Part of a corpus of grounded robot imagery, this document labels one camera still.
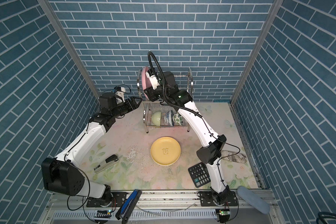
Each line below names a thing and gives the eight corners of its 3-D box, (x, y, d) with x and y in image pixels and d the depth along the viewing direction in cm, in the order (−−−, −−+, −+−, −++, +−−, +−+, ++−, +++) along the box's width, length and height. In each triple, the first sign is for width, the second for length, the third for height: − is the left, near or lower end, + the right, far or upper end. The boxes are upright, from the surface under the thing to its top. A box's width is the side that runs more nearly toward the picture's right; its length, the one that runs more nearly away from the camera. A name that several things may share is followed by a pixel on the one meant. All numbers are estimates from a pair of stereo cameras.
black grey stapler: (97, 174, 84) (94, 172, 80) (95, 169, 86) (92, 166, 82) (119, 160, 90) (117, 157, 86) (117, 156, 92) (115, 153, 88)
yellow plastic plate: (149, 165, 87) (148, 164, 85) (152, 139, 100) (152, 136, 97) (180, 165, 87) (180, 164, 85) (180, 139, 100) (180, 137, 98)
